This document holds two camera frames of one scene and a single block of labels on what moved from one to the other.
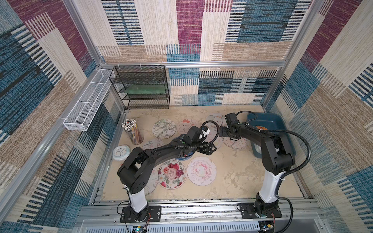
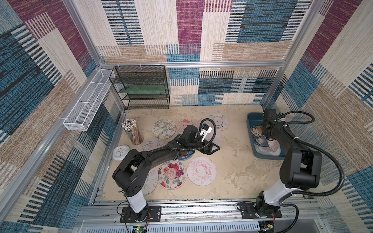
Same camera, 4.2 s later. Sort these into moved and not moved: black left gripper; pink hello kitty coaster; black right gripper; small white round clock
Moved: black right gripper
Not moved: black left gripper; small white round clock; pink hello kitty coaster
